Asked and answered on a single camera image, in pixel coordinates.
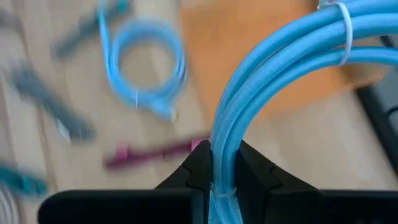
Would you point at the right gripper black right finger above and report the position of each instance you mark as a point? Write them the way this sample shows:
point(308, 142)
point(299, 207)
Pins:
point(280, 205)

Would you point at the orange plastic bin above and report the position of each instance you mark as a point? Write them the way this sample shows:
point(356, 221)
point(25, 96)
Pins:
point(211, 46)

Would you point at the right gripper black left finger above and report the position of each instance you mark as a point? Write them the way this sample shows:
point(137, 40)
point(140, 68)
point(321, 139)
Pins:
point(124, 208)

